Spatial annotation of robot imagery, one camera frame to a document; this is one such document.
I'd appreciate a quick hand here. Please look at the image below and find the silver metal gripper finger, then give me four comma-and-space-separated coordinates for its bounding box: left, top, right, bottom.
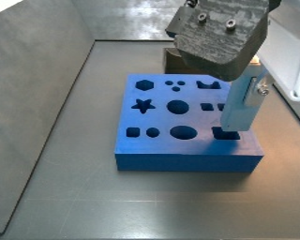
245, 64, 274, 107

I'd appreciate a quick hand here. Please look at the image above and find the blue-grey rectangular peg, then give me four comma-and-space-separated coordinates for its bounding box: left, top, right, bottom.
220, 63, 262, 131

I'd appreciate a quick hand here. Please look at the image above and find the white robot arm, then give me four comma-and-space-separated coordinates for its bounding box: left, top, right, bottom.
250, 0, 300, 102

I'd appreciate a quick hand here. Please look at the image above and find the blue shape-sorter block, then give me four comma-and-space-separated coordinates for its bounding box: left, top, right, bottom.
115, 74, 265, 173

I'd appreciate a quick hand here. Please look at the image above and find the grey enclosure side panel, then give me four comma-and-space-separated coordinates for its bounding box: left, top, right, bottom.
0, 0, 94, 234

